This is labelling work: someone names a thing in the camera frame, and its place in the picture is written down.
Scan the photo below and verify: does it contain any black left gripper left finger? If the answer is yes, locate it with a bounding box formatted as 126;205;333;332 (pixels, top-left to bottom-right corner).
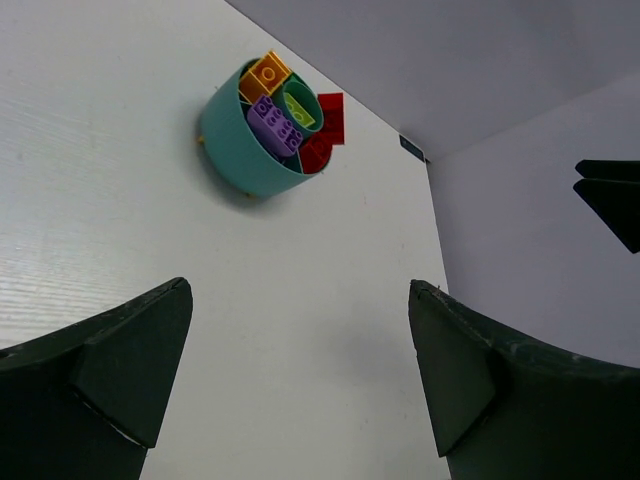
1;277;193;479

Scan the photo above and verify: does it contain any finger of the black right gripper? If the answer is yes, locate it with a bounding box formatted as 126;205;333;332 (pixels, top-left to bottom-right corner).
575;159;640;180
573;179;640;254

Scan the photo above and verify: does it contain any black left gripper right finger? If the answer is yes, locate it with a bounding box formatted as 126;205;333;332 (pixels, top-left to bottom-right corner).
408;280;639;479

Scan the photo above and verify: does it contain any red curved lego brick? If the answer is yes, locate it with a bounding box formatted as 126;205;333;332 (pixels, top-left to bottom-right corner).
317;92;345;146

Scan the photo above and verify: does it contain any red flower printed lego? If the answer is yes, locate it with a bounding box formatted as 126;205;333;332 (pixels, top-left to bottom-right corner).
299;132;333;175

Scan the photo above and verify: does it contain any lime lego brick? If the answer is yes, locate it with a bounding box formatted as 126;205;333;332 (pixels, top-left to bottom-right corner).
284;93;315;128

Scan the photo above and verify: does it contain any purple lego plate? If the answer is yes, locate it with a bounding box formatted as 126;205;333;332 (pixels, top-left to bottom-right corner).
246;95;303;158

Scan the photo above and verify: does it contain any yellow butterfly curved lego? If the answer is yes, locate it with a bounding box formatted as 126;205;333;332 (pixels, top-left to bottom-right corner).
238;50;293;104

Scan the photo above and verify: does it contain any dark corner label sticker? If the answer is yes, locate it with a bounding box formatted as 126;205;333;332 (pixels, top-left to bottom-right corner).
399;135;427;163

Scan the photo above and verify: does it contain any teal round divided container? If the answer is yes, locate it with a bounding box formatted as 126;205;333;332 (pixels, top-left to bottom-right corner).
199;58;330;198

